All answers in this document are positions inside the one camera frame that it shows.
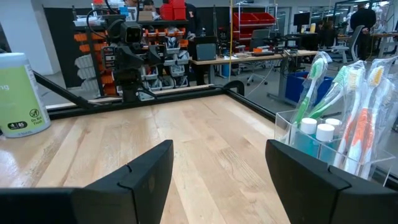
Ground red shelf bins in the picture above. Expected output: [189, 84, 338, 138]
[233, 12, 277, 32]

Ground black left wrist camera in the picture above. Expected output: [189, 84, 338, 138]
[119, 21, 144, 45]

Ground grey office chair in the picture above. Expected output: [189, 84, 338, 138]
[329, 24, 365, 65]

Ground yellow hanging cable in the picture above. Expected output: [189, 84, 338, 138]
[228, 0, 234, 82]

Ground black left wrist camera cable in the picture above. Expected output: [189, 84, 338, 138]
[86, 7, 125, 40]

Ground red storage bins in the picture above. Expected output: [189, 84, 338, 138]
[159, 0, 187, 21]

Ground orange toothbrush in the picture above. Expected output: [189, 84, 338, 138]
[360, 74, 398, 181]
[332, 60, 367, 169]
[343, 57, 389, 175]

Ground parts bin storage rack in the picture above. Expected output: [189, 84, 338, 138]
[73, 18, 191, 98]

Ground blue plastic floor bin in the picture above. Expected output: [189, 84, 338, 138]
[284, 71, 334, 106]

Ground clear acrylic organizer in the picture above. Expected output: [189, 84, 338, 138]
[274, 108, 397, 187]

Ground wooden top work desk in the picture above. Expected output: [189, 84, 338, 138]
[189, 49, 318, 85]

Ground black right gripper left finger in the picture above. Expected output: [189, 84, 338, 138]
[0, 139, 174, 224]

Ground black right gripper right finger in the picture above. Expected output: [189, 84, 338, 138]
[265, 139, 398, 224]

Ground green wipes canister white lid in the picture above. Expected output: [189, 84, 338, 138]
[0, 52, 52, 139]

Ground grey equipment box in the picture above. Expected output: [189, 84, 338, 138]
[195, 42, 218, 62]

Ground black aluminium table frame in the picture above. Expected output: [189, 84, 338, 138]
[32, 70, 398, 190]

